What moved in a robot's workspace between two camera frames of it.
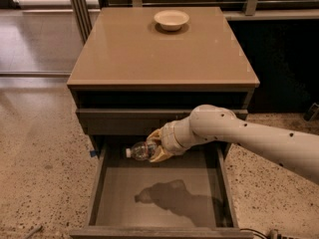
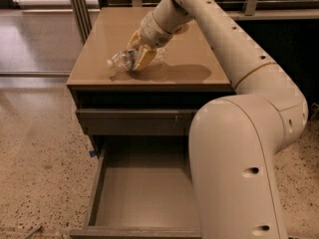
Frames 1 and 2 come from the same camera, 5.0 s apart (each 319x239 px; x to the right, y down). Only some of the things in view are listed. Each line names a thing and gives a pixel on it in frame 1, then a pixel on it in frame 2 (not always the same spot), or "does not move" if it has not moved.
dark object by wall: [311, 112] does not move
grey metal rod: [32, 232] does not move
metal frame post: [80, 8] does not move
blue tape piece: [93, 153] does not move
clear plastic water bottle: [141, 150] -> [123, 60]
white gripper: [168, 138] -> [155, 30]
